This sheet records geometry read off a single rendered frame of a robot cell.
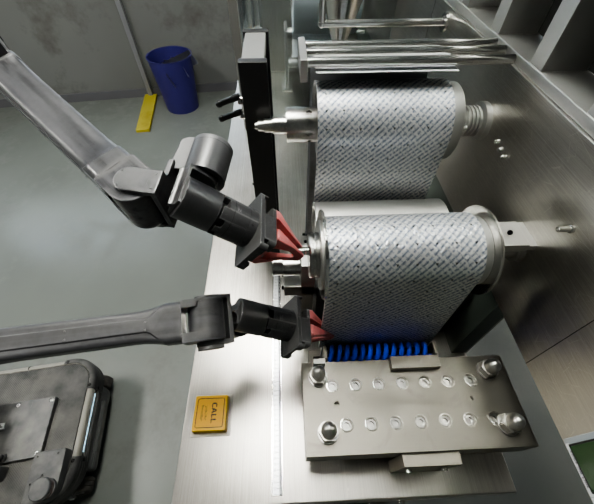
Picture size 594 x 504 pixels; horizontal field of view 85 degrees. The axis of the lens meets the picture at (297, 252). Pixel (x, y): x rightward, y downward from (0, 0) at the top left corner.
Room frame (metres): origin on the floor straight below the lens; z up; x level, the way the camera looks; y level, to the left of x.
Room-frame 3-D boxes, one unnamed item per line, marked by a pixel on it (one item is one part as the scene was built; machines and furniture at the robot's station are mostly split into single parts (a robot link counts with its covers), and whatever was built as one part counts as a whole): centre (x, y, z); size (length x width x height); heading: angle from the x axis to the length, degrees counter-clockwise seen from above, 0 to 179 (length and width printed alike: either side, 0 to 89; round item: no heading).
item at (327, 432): (0.10, -0.05, 1.05); 0.04 x 0.04 x 0.04
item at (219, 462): (1.27, -0.04, 0.88); 2.52 x 0.66 x 0.04; 2
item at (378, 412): (0.16, -0.21, 1.00); 0.40 x 0.16 x 0.06; 92
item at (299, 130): (0.58, -0.01, 1.33); 0.06 x 0.06 x 0.06; 2
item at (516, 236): (0.34, -0.34, 1.28); 0.06 x 0.05 x 0.02; 92
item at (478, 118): (0.59, -0.32, 1.33); 0.07 x 0.07 x 0.07; 2
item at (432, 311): (0.27, -0.16, 1.10); 0.23 x 0.01 x 0.18; 92
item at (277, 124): (0.57, 0.05, 1.33); 0.06 x 0.03 x 0.03; 92
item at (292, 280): (0.36, 0.00, 1.05); 0.06 x 0.05 x 0.31; 92
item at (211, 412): (0.16, 0.18, 0.91); 0.07 x 0.07 x 0.02; 2
